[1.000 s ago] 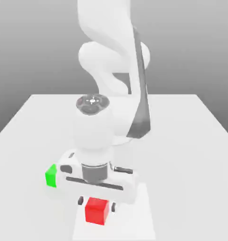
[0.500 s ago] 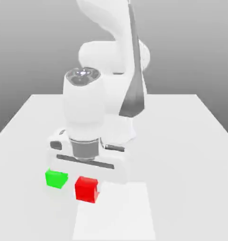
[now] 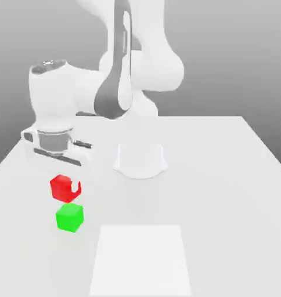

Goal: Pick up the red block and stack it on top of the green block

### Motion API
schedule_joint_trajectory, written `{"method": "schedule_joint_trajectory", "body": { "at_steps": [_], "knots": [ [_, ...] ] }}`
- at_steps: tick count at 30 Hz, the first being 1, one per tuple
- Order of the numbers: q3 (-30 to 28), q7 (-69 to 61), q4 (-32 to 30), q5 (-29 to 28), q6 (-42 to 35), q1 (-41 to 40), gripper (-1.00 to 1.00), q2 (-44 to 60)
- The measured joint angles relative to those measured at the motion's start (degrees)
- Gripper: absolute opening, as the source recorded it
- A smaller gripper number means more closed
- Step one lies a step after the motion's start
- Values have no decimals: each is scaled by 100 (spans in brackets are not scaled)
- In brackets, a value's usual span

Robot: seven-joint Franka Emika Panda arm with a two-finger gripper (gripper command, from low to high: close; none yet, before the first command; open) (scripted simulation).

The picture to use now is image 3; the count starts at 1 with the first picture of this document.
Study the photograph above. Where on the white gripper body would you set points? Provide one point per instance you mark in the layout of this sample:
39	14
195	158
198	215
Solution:
59	160

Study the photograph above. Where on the small red cube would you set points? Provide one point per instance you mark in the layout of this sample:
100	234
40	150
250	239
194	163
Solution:
60	189

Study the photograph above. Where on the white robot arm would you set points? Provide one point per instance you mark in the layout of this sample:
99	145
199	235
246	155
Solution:
152	69

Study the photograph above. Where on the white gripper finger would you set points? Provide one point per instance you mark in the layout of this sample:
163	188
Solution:
75	186

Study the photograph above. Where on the small green cube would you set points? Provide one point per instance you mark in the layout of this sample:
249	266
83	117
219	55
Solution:
68	218

